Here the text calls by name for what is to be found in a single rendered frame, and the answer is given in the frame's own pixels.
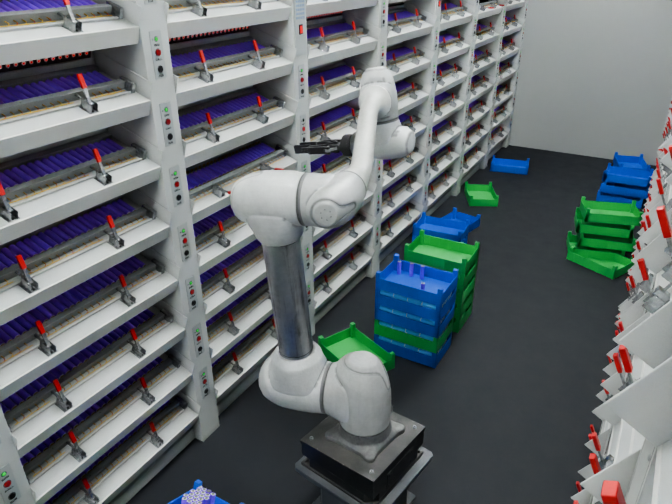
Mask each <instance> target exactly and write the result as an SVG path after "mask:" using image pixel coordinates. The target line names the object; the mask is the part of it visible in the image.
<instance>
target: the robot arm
mask: <svg viewBox="0 0 672 504"><path fill-rule="evenodd" d="M359 107H360V112H359V118H358V124H357V130H356V132H354V133H353V134H345V135H343V136H342V138H341V139H329V140H321V141H318V142H301V143H299V144H300V145H294V151H295V154H303V153H308V154H309V155H311V154H327V155H330V154H331V153H339V152H340V151H341V152H342V154H343V155H344V156H346V157H350V156H352V160H351V164H350V167H349V168H348V169H346V170H343V171H340V172H338V173H336V174H335V175H334V174H321V173H305V172H298V171H292V170H264V171H257V172H253V173H250V174H248V175H246V176H245V177H243V178H241V179H239V180H237V181H236V182H235V183H234V185H233V187H232V190H231V194H230V204H231V208H232V210H233V213H234V214H235V216H236V217H237V218H238V219H240V220H241V221H242V222H245V223H248V225H249V227H250V228H251V230H252V231H253V233H254V235H255V237H256V238H257V239H258V241H259V242H260V243H262V248H263V255H264V261H265V267H266V274H267V280H268V286H269V290H270V297H271V303H272V309H273V315H274V322H275V328H276V334H277V341H278V346H277V347H276V348H275V350H274V351H273V353H272V356H270V357H269V358H268V359H267V360H266V361H265V362H264V363H263V365H262V367H261V370H260V373H259V387H260V390H261V391H262V394H263V395H264V396H265V397H266V398H267V399H268V400H270V401H271V402H273V403H275V404H277V405H279V406H281V407H285V408H288V409H292V410H297V411H302V412H309V413H321V414H327V415H329V416H331V417H333V418H334V419H336V420H338V421H339V423H338V424H337V425H336V426H335V427H333V428H332V429H330V430H328V431H326V433H325V438H326V439H327V440H329V441H332V442H335V443H337V444H339V445H341V446H342V447H344V448H346V449H348V450H349V451H351V452H353V453H355V454H356V455H358V456H360V457H361V458H362V459H363V460H364V461H365V462H367V463H373V462H375V460H376V458H377V456H378V455H379V454H380V453H381V452H382V451H383V450H384V449H385V448H386V447H387V446H388V445H389V444H390V443H391V442H392V441H393V440H394V439H395V438H396V437H398V436H399V435H401V434H403V433H404V432H405V427H404V425H403V424H400V423H396V422H394V421H392V420H390V415H391V412H392V410H393V406H392V404H391V387H390V381H389V377H388V374H387V371H386V369H385V366H384V365H383V363H382V361H381V360H380V359H379V358H378V357H377V356H376V355H374V354H372V353H370V352H367V351H355V352H350V353H348V354H346V355H344V356H343V357H342V358H340V359H339V361H338V362H330V361H327V359H326V357H325V355H324V354H323V352H322V349H321V347H320V346H319V345H318V344H317V343H316V342H314V341H312V332H311V324H310V316H309V307H308V299H307V290H306V282H305V274H304V265H303V257H302V249H301V240H300V237H301V236H302V234H303V232H304V227H305V226H314V227H319V228H323V229H333V228H337V227H340V226H342V225H344V224H345V223H347V222H348V221H349V220H351V219H352V218H353V217H354V215H355V214H356V213H357V212H358V211H359V209H360V208H361V206H362V204H363V201H364V199H365V197H366V193H367V187H368V183H369V180H370V176H371V172H372V167H373V159H374V158H375V159H381V160H388V159H396V158H401V157H405V156H407V155H408V154H410V153H411V152H412V151H413V150H414V147H415V134H414V132H413V131H412V130H411V129H409V128H407V127H405V126H402V125H401V123H400V120H399V116H398V98H397V91H396V86H395V82H394V79H393V76H392V74H391V73H390V71H389V70H388V69H387V68H385V67H383V66H381V67H373V68H368V69H366V71H365V72H364V73H363V75H362V79H361V89H360V97H359Z"/></svg>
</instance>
